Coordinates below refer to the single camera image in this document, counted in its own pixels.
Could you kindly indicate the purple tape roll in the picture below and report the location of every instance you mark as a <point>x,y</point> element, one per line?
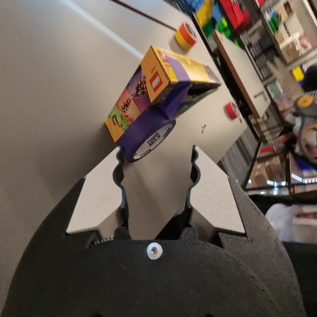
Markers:
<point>143,128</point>

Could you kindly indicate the red tape roll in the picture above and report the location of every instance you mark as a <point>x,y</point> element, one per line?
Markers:
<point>231,110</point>

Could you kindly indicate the yellow purple toy set box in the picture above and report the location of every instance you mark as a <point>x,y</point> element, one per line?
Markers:
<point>153,74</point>

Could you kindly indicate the person's white shirt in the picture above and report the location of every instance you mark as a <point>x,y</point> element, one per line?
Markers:
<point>284,227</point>

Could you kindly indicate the white cabinet brown edge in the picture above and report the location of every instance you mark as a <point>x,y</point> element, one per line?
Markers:
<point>242,71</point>

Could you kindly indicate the orange tape roll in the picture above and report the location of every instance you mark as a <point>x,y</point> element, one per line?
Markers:
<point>189,31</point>

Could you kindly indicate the yellow tape roll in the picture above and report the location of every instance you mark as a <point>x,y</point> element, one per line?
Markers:
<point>183,40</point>

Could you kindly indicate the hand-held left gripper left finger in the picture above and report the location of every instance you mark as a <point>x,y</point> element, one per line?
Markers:
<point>96,198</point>

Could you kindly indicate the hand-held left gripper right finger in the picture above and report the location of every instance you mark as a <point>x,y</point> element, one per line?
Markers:
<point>215,200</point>

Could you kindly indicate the small tan scrap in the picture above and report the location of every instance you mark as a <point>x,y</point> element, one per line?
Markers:
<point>203,128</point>

